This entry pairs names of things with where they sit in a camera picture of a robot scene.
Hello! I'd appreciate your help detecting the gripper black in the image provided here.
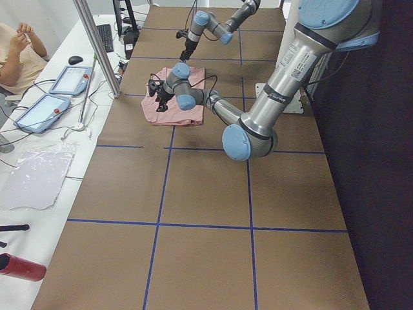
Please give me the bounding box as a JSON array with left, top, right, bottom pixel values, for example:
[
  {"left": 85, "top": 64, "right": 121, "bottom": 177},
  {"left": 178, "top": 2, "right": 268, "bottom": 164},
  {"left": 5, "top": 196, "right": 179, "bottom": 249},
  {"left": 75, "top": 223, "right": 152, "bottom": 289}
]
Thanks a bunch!
[
  {"left": 180, "top": 36, "right": 199, "bottom": 62},
  {"left": 157, "top": 87, "right": 173, "bottom": 112}
]

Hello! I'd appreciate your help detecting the pink Snoopy t-shirt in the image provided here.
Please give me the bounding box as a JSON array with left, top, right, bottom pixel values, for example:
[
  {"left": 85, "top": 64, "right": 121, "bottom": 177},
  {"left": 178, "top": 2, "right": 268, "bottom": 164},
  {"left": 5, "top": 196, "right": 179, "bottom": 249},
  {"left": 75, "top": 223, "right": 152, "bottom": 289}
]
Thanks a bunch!
[{"left": 141, "top": 67, "right": 205, "bottom": 126}]

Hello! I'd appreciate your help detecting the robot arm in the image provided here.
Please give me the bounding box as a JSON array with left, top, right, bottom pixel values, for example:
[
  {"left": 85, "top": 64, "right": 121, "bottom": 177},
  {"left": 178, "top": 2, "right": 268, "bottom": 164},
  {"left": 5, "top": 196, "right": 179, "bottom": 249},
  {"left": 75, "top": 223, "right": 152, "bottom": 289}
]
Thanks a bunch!
[
  {"left": 176, "top": 0, "right": 261, "bottom": 62},
  {"left": 148, "top": 0, "right": 383, "bottom": 161}
]

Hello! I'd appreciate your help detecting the black box with label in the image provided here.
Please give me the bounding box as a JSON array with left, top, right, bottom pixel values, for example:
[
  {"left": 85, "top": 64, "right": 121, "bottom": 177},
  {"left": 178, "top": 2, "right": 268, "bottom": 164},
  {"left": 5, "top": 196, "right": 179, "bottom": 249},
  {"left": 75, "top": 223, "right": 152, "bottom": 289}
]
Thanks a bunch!
[{"left": 123, "top": 27, "right": 140, "bottom": 59}]

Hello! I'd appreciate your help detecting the black keyboard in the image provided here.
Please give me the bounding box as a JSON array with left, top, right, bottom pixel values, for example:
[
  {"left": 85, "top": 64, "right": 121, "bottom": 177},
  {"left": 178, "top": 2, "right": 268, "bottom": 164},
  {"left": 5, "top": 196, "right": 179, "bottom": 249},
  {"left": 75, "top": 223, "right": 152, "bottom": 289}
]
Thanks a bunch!
[{"left": 96, "top": 24, "right": 114, "bottom": 53}]

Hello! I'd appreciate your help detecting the upper teach pendant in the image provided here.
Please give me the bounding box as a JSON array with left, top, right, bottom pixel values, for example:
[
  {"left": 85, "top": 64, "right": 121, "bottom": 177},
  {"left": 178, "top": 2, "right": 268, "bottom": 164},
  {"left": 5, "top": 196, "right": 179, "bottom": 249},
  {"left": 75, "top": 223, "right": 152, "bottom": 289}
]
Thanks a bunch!
[{"left": 49, "top": 65, "right": 92, "bottom": 96}]

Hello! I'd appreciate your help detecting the teach pendant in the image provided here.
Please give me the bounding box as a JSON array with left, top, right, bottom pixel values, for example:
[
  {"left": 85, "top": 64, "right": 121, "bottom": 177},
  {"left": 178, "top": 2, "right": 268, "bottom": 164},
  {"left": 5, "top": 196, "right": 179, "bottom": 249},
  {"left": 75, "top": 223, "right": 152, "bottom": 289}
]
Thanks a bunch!
[
  {"left": 49, "top": 65, "right": 92, "bottom": 96},
  {"left": 13, "top": 94, "right": 71, "bottom": 134}
]

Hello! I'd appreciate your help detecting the black computer mouse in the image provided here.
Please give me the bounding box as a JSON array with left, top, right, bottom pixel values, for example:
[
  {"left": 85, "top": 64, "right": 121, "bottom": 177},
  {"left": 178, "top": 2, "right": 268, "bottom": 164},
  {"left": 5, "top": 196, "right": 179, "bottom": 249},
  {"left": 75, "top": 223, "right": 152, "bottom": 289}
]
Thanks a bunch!
[{"left": 68, "top": 56, "right": 83, "bottom": 65}]

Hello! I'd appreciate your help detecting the lower teach pendant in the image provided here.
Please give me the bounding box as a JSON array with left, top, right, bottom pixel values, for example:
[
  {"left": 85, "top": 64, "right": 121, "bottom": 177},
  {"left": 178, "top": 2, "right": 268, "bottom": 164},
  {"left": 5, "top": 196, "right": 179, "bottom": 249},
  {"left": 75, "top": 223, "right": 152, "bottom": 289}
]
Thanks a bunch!
[{"left": 13, "top": 94, "right": 71, "bottom": 134}]

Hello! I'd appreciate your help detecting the clear plastic bag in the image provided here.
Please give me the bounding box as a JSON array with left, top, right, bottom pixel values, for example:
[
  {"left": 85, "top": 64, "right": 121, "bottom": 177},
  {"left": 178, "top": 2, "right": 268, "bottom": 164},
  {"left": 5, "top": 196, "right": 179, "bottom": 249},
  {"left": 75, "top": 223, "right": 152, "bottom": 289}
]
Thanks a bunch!
[{"left": 1, "top": 141, "right": 79, "bottom": 211}]

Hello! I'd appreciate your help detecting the seated person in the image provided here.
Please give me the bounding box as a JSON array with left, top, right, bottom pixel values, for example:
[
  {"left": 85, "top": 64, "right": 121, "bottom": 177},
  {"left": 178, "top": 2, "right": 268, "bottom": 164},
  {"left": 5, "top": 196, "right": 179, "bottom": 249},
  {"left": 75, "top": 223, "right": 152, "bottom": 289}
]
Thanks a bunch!
[{"left": 1, "top": 23, "right": 48, "bottom": 95}]

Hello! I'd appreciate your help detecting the black tripod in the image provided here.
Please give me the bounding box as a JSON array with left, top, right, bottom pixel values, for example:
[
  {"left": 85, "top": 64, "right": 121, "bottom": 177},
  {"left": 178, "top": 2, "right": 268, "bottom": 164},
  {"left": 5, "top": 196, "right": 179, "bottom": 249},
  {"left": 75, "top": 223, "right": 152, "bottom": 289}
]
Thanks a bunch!
[{"left": 0, "top": 224, "right": 30, "bottom": 232}]

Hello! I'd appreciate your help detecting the red bottle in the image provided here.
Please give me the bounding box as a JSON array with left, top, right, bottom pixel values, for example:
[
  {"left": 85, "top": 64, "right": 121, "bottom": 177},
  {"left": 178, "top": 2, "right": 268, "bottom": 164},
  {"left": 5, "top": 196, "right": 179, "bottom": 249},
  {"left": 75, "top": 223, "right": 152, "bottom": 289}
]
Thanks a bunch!
[{"left": 1, "top": 253, "right": 46, "bottom": 282}]

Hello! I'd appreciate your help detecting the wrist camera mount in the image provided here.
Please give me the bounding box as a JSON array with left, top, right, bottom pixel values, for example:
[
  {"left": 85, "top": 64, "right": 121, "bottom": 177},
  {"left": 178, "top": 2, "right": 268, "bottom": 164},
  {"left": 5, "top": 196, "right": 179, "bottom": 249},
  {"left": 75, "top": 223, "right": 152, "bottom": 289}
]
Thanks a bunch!
[
  {"left": 176, "top": 29, "right": 188, "bottom": 39},
  {"left": 148, "top": 79, "right": 164, "bottom": 97}
]

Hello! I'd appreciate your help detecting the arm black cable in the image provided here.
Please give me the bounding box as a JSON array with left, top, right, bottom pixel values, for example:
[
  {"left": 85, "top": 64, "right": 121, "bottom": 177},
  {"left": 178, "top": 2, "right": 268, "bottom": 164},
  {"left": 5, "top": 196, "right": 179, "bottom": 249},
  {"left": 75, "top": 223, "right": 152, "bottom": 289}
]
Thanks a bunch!
[
  {"left": 183, "top": 0, "right": 198, "bottom": 33},
  {"left": 149, "top": 72, "right": 219, "bottom": 98}
]

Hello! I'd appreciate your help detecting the aluminium frame post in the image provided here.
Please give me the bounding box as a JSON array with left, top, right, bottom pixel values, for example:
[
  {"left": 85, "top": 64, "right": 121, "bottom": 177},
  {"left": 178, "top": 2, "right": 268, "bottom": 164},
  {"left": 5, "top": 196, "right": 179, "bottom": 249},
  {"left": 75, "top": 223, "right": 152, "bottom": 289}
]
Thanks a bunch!
[{"left": 73, "top": 0, "right": 120, "bottom": 98}]

